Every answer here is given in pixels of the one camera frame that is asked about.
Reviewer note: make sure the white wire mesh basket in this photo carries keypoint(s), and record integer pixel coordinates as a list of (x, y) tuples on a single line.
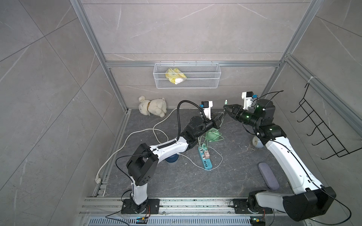
[(199, 75)]

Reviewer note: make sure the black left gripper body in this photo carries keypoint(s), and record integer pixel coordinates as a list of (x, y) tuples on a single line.
[(211, 124)]

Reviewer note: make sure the yellow crumpled bag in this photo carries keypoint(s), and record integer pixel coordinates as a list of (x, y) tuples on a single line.
[(175, 76)]

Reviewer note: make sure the grey round alarm clock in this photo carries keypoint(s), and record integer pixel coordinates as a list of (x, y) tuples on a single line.
[(257, 143)]

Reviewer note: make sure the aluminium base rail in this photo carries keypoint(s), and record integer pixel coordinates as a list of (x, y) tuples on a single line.
[(182, 211)]

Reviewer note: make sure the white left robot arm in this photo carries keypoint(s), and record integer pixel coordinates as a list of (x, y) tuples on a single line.
[(143, 163)]

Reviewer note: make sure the green cordless meat grinder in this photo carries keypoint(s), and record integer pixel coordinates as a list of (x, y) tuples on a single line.
[(214, 135)]

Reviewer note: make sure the teal power strip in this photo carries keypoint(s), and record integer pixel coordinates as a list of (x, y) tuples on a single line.
[(206, 162)]

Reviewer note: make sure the black wall hook rack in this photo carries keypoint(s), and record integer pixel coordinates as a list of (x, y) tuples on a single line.
[(321, 127)]

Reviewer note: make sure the cream plush toy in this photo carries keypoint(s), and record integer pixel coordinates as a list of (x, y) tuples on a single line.
[(156, 107)]

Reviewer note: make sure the pink USB charger adapter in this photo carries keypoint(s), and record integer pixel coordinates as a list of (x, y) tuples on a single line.
[(206, 154)]

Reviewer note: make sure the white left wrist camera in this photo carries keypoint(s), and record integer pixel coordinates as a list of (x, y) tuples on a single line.
[(206, 107)]

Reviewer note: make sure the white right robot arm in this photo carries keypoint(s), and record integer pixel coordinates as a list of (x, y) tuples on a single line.
[(310, 198)]

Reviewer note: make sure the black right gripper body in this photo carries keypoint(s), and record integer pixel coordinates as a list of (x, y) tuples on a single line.
[(245, 117)]

